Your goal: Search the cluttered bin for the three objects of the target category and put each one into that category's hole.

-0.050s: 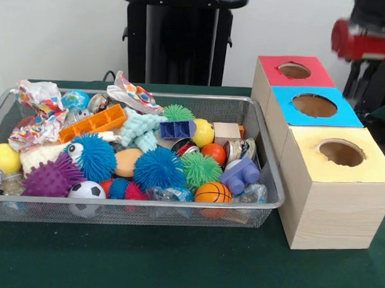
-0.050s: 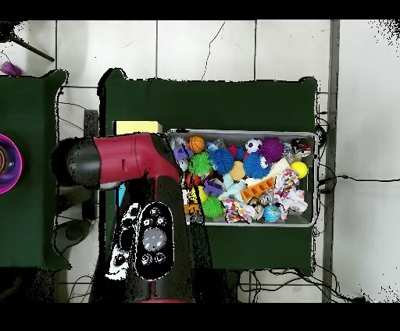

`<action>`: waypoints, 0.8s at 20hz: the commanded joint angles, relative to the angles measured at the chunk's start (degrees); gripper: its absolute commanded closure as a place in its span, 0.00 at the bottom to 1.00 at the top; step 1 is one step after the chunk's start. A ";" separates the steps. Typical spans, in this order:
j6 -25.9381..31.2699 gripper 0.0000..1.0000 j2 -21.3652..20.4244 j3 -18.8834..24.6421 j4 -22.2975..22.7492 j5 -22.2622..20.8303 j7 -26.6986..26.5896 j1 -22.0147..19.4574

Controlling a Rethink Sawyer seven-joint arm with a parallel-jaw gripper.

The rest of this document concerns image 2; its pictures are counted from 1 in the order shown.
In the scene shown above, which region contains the colourful spotted paper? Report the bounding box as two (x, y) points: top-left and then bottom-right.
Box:
(221, 196), (255, 225)
(273, 168), (309, 220)

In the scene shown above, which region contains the wooden box with three holes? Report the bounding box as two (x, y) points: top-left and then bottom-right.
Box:
(112, 120), (164, 208)

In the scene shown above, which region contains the green puffer ball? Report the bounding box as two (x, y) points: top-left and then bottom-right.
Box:
(188, 151), (214, 177)

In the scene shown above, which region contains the lavender building block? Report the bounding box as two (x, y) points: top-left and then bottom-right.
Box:
(173, 145), (194, 162)

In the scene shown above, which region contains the orange basketball toy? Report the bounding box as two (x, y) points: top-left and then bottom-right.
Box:
(187, 135), (206, 155)

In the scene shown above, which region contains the blue puffer ball with eye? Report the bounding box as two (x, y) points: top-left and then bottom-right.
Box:
(242, 152), (272, 180)

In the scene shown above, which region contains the black and white soccer ball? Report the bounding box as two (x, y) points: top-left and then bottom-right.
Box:
(245, 137), (263, 155)

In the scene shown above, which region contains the long orange building block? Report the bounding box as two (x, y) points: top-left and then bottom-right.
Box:
(241, 176), (276, 201)

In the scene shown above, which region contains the dark green table cloth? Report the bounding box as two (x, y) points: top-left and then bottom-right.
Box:
(98, 68), (320, 276)
(0, 69), (71, 271)

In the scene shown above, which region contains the purple spiky ball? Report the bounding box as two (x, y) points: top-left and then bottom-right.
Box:
(257, 136), (285, 165)

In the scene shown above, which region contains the purple and pink bowl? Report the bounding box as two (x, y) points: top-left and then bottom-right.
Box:
(0, 133), (24, 194)

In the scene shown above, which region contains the black tripod leg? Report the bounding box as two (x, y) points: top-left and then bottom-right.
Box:
(0, 30), (55, 62)

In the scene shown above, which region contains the small purple object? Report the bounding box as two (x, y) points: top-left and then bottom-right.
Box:
(0, 60), (23, 77)

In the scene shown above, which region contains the shallow wire mesh bin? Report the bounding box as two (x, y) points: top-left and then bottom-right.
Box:
(166, 128), (318, 228)

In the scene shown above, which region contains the black cable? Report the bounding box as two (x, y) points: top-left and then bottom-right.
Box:
(316, 173), (400, 193)

